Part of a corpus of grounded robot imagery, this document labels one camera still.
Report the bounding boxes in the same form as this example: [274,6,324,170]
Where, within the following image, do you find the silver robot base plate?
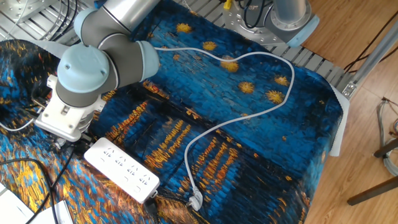
[222,0,296,47]

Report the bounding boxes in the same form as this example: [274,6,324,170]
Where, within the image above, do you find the white flat box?
[30,200,75,224]
[0,183,35,224]

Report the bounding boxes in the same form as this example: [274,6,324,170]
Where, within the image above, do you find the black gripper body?
[67,132,96,153]

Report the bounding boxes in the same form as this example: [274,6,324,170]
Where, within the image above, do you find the dark wooden furniture leg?
[373,138,398,159]
[347,175,398,207]

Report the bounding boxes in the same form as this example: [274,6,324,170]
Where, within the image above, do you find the starry night patterned tablecloth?
[0,0,351,224]

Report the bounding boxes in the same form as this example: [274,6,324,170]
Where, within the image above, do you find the black floor cable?
[347,45,398,75]
[343,11,398,71]

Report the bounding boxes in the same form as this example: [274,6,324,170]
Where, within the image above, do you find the white power strip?
[83,137,161,205]

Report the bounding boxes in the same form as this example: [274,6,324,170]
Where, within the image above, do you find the thin white two-prong cord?
[0,118,68,149]

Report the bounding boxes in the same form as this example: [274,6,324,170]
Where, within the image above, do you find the thick white three-prong cord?
[154,46,295,212]

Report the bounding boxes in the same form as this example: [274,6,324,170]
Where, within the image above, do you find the black cable bundle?
[49,0,81,43]

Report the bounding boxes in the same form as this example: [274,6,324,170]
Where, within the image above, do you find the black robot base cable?
[238,0,267,29]

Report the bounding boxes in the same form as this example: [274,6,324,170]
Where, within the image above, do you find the grey floor cable bundle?
[376,98,398,177]

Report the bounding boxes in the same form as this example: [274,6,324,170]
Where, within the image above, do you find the black plug with cable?
[143,196,160,224]

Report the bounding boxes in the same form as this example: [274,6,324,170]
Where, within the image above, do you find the thin white wire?
[3,0,29,40]

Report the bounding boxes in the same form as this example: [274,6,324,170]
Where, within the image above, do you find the perforated aluminium plate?
[0,0,53,24]

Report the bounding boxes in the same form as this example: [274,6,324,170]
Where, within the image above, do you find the aluminium frame post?
[341,20,398,100]

